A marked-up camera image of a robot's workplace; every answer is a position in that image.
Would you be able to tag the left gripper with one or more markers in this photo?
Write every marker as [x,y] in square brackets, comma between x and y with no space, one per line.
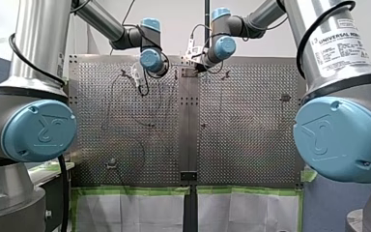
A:
[143,87]

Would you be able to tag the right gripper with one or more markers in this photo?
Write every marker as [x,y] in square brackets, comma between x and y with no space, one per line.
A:
[201,67]

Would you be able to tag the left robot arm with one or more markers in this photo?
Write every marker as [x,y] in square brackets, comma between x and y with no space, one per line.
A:
[38,129]

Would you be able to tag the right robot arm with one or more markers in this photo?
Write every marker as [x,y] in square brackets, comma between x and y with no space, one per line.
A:
[341,138]

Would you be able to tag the connector holder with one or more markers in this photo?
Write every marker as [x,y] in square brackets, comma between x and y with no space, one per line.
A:
[188,72]

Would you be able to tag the black pole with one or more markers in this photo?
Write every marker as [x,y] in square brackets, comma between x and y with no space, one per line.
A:
[207,16]

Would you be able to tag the black panel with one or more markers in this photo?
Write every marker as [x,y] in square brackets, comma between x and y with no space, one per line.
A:
[51,206]

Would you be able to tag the grey board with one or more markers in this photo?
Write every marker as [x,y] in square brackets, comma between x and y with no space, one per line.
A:
[331,206]

